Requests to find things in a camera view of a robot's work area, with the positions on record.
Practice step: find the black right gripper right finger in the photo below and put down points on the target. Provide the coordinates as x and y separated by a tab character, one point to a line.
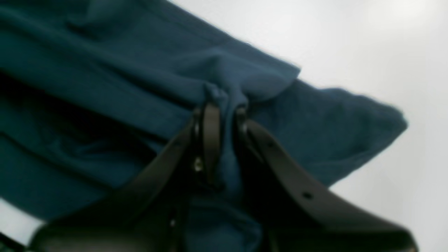
297	212

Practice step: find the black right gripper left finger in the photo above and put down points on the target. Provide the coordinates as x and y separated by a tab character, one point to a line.
150	213

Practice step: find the dark navy blue T-shirt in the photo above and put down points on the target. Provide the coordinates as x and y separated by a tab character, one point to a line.
92	91

